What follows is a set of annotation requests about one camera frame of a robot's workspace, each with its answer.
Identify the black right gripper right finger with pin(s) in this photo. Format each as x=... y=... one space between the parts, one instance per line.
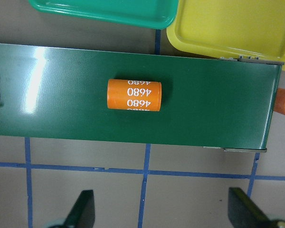
x=244 y=213

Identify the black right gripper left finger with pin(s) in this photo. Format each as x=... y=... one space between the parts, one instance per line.
x=82 y=214

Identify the orange 4680 cylinder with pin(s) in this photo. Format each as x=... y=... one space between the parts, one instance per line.
x=134 y=95

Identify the green conveyor belt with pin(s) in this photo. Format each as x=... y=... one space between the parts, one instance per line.
x=50 y=92

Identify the yellow plastic tray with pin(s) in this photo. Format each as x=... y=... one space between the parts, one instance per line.
x=230 y=28

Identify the green plastic tray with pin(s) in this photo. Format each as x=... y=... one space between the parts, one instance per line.
x=152 y=14

